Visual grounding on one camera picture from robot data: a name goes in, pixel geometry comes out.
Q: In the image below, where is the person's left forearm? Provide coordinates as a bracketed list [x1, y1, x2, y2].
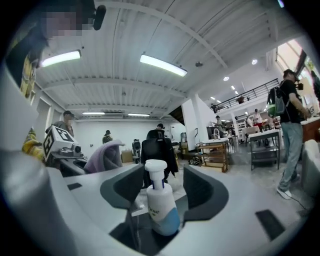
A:
[21, 128, 46, 161]

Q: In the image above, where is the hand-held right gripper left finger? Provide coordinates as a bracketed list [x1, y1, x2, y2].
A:
[63, 163, 146, 252]

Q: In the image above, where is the black head camera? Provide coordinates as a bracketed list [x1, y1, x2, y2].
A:
[92, 4, 107, 31]

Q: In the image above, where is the purple cloth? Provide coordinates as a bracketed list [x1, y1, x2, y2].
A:
[83, 139, 126, 174]

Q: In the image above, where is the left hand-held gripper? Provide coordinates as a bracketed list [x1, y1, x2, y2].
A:
[42, 125, 88, 177]

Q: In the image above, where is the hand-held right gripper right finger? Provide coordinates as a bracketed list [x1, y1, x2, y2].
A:
[179, 164, 308, 253]

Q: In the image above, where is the black office chair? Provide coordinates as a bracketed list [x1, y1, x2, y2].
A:
[141, 129, 180, 188]

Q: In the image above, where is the person's yellow plaid shirt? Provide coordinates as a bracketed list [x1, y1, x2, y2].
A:
[19, 49, 38, 98]

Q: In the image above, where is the wooden shelf rack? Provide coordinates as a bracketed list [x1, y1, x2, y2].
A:
[197, 142, 230, 173]

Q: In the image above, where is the ceiling tube light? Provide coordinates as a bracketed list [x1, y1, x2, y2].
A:
[139, 54, 188, 77]
[39, 49, 82, 68]

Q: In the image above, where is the grey beanbag chair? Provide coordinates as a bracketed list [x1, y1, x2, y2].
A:
[301, 139, 320, 198]

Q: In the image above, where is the dark metal table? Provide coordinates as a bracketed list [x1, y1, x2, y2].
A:
[248, 131, 281, 171]

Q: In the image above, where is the white plastic bottle cap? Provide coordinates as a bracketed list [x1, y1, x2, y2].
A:
[144, 159, 181, 236]

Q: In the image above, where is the black balcony railing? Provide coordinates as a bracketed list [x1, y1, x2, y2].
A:
[212, 78, 280, 113]

